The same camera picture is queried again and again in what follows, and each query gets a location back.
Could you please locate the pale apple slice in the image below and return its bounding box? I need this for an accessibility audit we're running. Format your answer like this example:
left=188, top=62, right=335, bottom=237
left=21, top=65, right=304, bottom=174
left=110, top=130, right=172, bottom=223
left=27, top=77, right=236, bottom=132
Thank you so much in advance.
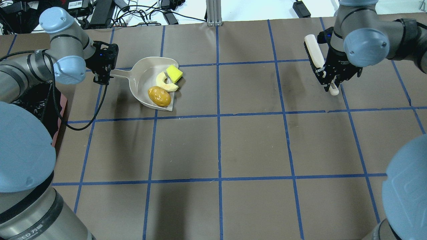
left=156, top=72, right=179, bottom=92

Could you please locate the beige plastic dustpan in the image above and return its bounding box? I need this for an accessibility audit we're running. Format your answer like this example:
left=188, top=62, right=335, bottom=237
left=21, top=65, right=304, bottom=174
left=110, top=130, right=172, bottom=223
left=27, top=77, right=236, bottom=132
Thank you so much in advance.
left=110, top=57, right=179, bottom=111

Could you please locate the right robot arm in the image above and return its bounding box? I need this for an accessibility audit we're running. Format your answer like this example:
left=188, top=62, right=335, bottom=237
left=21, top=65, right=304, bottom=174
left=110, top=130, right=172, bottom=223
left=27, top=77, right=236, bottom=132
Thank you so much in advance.
left=304, top=0, right=427, bottom=240

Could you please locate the aluminium frame post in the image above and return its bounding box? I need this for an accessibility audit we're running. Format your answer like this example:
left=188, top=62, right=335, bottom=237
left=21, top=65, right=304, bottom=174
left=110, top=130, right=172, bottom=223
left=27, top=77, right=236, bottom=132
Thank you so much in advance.
left=206, top=0, right=223, bottom=26

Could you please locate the pink bin with black bag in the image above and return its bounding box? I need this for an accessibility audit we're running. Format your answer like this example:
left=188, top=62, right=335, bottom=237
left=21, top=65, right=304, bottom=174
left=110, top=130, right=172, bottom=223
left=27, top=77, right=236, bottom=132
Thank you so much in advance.
left=12, top=83, right=68, bottom=147

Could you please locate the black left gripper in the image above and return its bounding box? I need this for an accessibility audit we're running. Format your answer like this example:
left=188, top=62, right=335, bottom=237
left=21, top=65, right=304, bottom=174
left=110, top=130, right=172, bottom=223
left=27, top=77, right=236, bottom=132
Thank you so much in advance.
left=85, top=41, right=119, bottom=85

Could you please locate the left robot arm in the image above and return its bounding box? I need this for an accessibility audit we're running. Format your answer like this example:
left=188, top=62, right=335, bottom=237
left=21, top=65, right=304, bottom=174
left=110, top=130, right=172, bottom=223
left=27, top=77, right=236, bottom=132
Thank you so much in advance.
left=0, top=7, right=119, bottom=240

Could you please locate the beige hand brush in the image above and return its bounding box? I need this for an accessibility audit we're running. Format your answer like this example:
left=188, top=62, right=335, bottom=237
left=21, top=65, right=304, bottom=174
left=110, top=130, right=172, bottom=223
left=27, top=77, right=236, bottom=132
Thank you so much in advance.
left=304, top=34, right=340, bottom=96

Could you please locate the black power brick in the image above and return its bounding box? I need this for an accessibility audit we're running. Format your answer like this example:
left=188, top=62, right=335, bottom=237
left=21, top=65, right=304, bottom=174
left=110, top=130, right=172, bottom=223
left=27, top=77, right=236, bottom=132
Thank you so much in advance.
left=89, top=0, right=115, bottom=29

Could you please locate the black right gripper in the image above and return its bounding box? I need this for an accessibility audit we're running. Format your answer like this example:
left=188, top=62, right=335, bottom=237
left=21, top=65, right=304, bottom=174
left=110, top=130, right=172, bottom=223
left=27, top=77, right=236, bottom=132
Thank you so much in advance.
left=314, top=27, right=363, bottom=92

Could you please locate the black power adapter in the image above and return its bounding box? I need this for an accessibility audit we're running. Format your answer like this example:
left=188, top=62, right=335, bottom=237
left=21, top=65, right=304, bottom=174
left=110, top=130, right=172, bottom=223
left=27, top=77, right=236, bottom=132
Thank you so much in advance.
left=292, top=0, right=311, bottom=18

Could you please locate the brown potato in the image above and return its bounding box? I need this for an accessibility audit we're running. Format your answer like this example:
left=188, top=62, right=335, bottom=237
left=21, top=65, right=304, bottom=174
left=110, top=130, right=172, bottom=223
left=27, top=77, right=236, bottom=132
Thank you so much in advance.
left=147, top=86, right=172, bottom=107

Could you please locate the yellow sponge piece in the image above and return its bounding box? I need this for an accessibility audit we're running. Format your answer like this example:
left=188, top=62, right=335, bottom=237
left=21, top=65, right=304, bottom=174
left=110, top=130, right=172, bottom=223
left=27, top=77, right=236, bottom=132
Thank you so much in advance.
left=166, top=65, right=183, bottom=84

